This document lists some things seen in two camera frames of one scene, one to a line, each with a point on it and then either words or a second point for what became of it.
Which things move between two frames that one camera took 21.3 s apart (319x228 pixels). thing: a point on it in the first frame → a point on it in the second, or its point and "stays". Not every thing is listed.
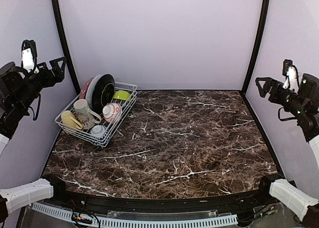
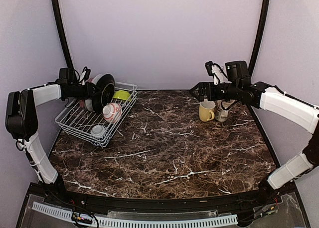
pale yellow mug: (68, 118) → (206, 111)
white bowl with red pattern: (112, 112) stays
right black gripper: (275, 85) → (203, 90)
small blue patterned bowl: (97, 130) stays
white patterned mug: (84, 113) → (222, 109)
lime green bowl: (122, 95) stays
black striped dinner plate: (103, 92) stays
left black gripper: (60, 74) → (89, 89)
